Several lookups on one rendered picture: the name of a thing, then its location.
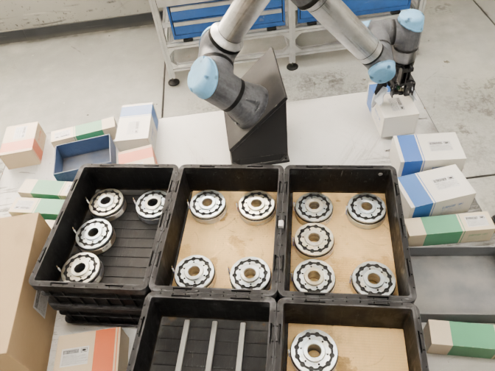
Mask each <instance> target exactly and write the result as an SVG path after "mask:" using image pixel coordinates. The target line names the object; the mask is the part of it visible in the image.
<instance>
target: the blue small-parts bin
mask: <svg viewBox="0 0 495 371"><path fill-rule="evenodd" d="M86 163H115V164H116V147H115V145H114V142H113V140H112V138H111V136H110V134H106V135H100V136H97V137H93V138H87V139H83V140H79V141H73V142H69V143H66V144H60V145H56V146H55V159H54V168H53V175H54V177H55V179H56V180H57V181H66V182H73V181H74V178H75V177H76V174H77V172H78V170H79V168H80V167H81V166H82V165H83V164H86Z"/></svg>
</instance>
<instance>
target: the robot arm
mask: <svg viewBox="0 0 495 371"><path fill-rule="evenodd" d="M290 1H291V2H292V3H293V4H294V5H295V6H297V7H298V8H299V9H300V10H302V11H306V10H307V11H308V12H309V13H311V14H312V15H313V16H314V17H315V18H316V19H317V20H318V21H319V22H320V23H321V24H322V25H323V26H324V27H325V28H326V29H327V30H328V31H329V32H330V33H331V34H332V35H333V36H335V38H336V39H338V41H339V42H341V44H342V45H344V47H345V48H347V50H349V52H350V53H352V55H353V56H355V57H356V58H357V59H358V60H359V61H360V62H361V63H362V64H363V65H364V66H365V67H366V68H367V69H368V75H369V77H370V79H371V81H372V82H375V83H378V84H377V86H376V89H375V91H374V95H373V98H372V102H371V107H374V105H375V104H376V103H377V104H378V105H382V103H383V101H384V96H385V94H386V93H387V90H388V89H387V88H386V87H387V85H388V86H390V96H391V98H393V95H396V94H398V95H404V96H410V97H411V98H412V100H413V102H414V101H415V100H416V101H417V99H416V97H415V80H414V79H413V76H412V75H411V72H413V70H414V67H413V65H414V63H415V59H416V56H417V52H418V50H419V48H418V47H419V43H420V39H421V34H422V31H423V30H424V14H423V13H422V12H421V11H419V10H415V9H406V10H403V11H401V12H400V13H399V16H398V18H394V19H387V20H375V21H372V20H369V21H360V20H359V19H358V17H357V16H356V15H355V14H354V13H353V12H352V11H351V10H350V9H349V8H348V7H347V5H346V4H345V3H344V2H343V1H342V0H290ZM269 2H270V0H234V1H233V2H232V4H231V5H230V7H229V8H228V10H227V12H226V14H225V15H224V16H223V18H222V20H221V22H216V23H214V24H213V25H212V26H209V27H208V28H206V29H205V30H204V32H203V33H202V35H201V38H200V42H199V52H198V58H197V59H196V60H195V61H194V63H193V64H192V67H191V68H190V69H191V71H190V72H189V75H188V87H189V90H190V91H191V92H192V93H194V94H196V96H198V97H199V98H201V99H204V100H206V101H207V102H209V103H211V104H212V105H214V106H215V107H218V108H219V109H220V110H223V111H224V112H226V113H227V114H228V116H229V117H230V118H231V119H232V120H233V122H234V123H235V124H236V125H237V126H239V127H241V128H243V129H247V128H249V127H251V126H253V125H254V124H255V123H256V122H257V121H258V120H259V119H260V118H261V116H262V114H263V113H264V111H265V109H266V107H267V103H268V99H269V93H268V90H267V89H266V88H265V87H263V86H262V85H259V84H254V83H251V82H246V81H244V80H243V79H241V78H239V77H238V76H237V75H235V74H234V60H235V58H236V56H237V55H238V53H239V52H240V51H241V49H242V47H243V46H244V41H243V38H244V36H246V34H247V33H248V31H249V30H250V28H251V27H252V26H253V24H254V23H255V21H256V20H257V18H258V17H259V16H260V15H261V13H262V11H263V10H264V8H265V7H266V6H267V5H268V3H269ZM391 45H393V50H392V47H391Z"/></svg>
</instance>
